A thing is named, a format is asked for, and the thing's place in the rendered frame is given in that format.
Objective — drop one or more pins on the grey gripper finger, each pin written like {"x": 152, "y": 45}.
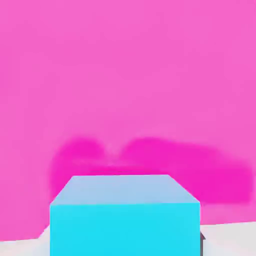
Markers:
{"x": 202, "y": 246}

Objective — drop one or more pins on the small cyan cube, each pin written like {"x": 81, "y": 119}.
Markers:
{"x": 124, "y": 224}

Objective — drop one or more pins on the large pink box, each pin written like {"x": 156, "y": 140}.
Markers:
{"x": 120, "y": 80}

